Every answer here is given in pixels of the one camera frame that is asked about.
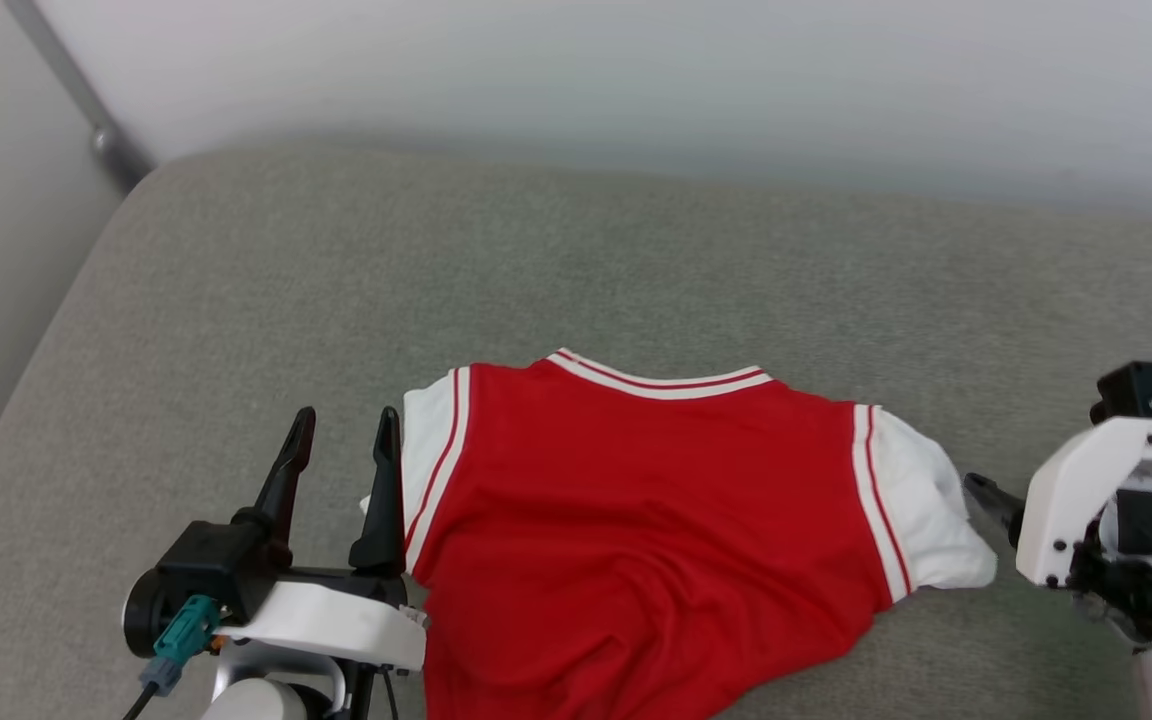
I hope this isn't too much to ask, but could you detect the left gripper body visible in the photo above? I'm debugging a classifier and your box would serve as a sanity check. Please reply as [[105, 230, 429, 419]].
[[208, 562, 409, 720]]

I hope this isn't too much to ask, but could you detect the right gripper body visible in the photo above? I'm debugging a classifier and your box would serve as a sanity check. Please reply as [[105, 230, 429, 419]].
[[1069, 480, 1152, 653]]

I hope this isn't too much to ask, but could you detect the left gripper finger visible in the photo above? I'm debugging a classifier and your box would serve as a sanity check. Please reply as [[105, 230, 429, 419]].
[[348, 405, 408, 579], [232, 405, 319, 573]]

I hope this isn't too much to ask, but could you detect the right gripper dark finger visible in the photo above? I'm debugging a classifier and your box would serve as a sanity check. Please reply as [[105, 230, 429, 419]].
[[963, 472, 1029, 549]]

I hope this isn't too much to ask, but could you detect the red shirt with white sleeves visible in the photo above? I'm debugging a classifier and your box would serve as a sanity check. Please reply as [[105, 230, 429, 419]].
[[360, 347, 999, 720]]

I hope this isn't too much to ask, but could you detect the grey fabric sofa cushion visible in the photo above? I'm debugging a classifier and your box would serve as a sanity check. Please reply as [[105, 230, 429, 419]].
[[0, 140, 1152, 720]]

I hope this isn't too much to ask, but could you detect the white left camera bracket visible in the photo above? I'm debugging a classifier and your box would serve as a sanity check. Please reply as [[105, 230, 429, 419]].
[[216, 580, 430, 673]]

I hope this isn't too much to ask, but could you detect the white camera bracket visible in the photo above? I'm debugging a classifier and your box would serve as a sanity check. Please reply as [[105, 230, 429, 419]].
[[216, 580, 430, 673], [1014, 414, 1152, 591]]

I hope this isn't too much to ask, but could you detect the white right camera bracket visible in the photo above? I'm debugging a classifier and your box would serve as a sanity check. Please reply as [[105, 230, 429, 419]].
[[1014, 414, 1152, 591]]

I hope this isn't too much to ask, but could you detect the teal left camera connector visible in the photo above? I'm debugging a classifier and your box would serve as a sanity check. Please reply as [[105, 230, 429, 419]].
[[139, 594, 223, 698]]

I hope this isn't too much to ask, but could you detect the grey metal wall pipe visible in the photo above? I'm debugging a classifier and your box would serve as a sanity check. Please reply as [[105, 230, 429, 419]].
[[3, 0, 154, 193]]

